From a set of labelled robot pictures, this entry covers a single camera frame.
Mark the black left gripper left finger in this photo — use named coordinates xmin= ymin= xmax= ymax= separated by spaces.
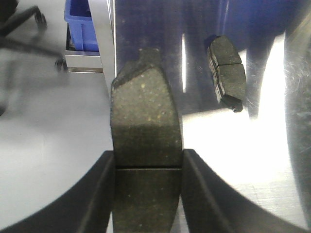
xmin=2 ymin=151 xmax=115 ymax=233

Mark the grey brake pad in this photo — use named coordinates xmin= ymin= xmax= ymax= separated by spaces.
xmin=207 ymin=35 xmax=246 ymax=113
xmin=110 ymin=48 xmax=183 ymax=233

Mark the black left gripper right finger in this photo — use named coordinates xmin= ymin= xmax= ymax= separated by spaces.
xmin=181 ymin=149 xmax=306 ymax=233

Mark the black office chair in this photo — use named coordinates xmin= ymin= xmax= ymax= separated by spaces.
xmin=0 ymin=0 xmax=69 ymax=117

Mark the small blue floor bin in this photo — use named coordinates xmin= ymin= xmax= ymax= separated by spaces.
xmin=64 ymin=0 xmax=99 ymax=52

